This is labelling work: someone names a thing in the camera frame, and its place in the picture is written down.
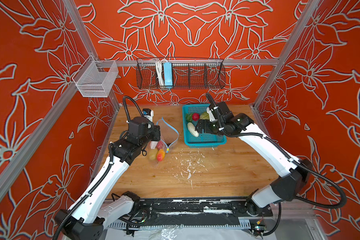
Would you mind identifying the white wire mesh basket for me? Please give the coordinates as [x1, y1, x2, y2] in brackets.
[73, 56, 119, 98]

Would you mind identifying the white radish with leaves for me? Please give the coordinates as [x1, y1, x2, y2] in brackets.
[186, 114, 199, 137]

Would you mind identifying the dark avocado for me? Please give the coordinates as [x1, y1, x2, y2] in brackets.
[210, 123, 219, 134]

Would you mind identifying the small circuit board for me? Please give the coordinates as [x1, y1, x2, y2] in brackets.
[251, 225, 267, 238]

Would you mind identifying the light blue box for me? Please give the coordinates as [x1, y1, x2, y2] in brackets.
[163, 62, 173, 89]

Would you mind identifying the orange yellow mango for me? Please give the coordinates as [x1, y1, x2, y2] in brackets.
[156, 149, 166, 162]

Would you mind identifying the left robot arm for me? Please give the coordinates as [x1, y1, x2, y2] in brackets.
[53, 96, 161, 240]

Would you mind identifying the red fruit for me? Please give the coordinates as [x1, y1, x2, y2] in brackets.
[192, 113, 200, 122]
[156, 141, 166, 150]

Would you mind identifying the green cabbage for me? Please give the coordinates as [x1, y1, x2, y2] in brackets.
[200, 112, 210, 121]

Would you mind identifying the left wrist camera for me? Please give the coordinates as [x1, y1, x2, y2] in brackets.
[142, 108, 154, 122]

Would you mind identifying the teal plastic basket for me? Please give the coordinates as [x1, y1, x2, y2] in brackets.
[182, 104, 227, 148]

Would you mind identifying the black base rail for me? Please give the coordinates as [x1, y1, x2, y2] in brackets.
[133, 197, 274, 229]

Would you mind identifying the white cable bundle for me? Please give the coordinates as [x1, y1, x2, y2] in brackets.
[155, 59, 165, 88]

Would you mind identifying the black wire wall basket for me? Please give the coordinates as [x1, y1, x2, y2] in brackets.
[136, 57, 227, 90]

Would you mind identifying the clear zip top bag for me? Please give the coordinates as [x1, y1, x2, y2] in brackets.
[146, 118, 180, 163]

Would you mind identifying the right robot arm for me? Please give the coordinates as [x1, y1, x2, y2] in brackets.
[196, 93, 347, 216]

